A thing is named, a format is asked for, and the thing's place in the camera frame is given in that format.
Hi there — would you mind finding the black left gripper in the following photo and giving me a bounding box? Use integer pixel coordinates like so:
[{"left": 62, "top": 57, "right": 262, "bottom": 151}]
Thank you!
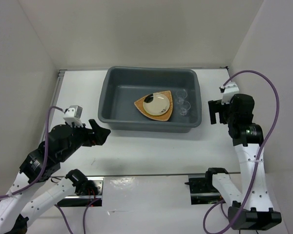
[{"left": 60, "top": 118, "right": 111, "bottom": 161}]

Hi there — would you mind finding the clear glass cup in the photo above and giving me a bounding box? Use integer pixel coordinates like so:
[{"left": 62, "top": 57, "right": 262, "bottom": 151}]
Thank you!
[
  {"left": 176, "top": 89, "right": 188, "bottom": 105},
  {"left": 179, "top": 101, "right": 191, "bottom": 116}
]

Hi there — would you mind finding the woven bamboo fan plate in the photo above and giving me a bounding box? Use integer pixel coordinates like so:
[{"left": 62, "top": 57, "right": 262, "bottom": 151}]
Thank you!
[{"left": 134, "top": 91, "right": 173, "bottom": 121}]

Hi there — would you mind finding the cream floral round plate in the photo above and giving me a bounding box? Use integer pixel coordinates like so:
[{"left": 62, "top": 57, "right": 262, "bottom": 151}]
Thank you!
[{"left": 143, "top": 93, "right": 170, "bottom": 116}]

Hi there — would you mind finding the green round plate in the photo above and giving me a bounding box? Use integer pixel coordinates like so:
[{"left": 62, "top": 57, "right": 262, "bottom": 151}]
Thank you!
[{"left": 143, "top": 108, "right": 160, "bottom": 116}]

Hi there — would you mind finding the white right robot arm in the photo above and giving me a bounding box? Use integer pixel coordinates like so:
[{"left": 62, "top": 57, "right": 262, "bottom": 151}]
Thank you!
[{"left": 204, "top": 94, "right": 282, "bottom": 234}]

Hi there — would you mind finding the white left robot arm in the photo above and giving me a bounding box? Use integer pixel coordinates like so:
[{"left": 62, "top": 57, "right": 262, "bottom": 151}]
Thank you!
[{"left": 0, "top": 119, "right": 111, "bottom": 234}]

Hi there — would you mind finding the grey plastic bin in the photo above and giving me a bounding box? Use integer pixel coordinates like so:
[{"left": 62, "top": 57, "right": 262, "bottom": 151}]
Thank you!
[{"left": 98, "top": 66, "right": 202, "bottom": 133}]

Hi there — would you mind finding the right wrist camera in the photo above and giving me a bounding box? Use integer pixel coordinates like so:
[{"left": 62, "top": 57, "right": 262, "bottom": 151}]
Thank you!
[{"left": 219, "top": 82, "right": 240, "bottom": 105}]

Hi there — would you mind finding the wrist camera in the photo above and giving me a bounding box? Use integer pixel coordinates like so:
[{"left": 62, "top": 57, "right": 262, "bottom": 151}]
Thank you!
[
  {"left": 219, "top": 82, "right": 240, "bottom": 105},
  {"left": 63, "top": 105, "right": 83, "bottom": 127}
]

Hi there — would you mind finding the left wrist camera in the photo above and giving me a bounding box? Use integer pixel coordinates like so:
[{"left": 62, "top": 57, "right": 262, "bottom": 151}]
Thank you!
[{"left": 63, "top": 105, "right": 83, "bottom": 127}]

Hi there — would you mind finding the aluminium table rail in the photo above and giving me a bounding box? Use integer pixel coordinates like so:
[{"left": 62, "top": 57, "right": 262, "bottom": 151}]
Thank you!
[{"left": 40, "top": 69, "right": 66, "bottom": 141}]

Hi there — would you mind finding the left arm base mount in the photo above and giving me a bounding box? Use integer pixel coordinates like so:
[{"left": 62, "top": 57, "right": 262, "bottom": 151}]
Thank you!
[{"left": 57, "top": 176, "right": 104, "bottom": 208}]

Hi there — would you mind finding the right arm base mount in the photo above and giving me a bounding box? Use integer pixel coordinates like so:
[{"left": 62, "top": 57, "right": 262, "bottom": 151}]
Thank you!
[{"left": 185, "top": 174, "right": 223, "bottom": 205}]

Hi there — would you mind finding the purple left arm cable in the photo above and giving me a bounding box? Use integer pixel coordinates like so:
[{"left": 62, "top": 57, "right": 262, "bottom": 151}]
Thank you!
[{"left": 0, "top": 106, "right": 102, "bottom": 232}]

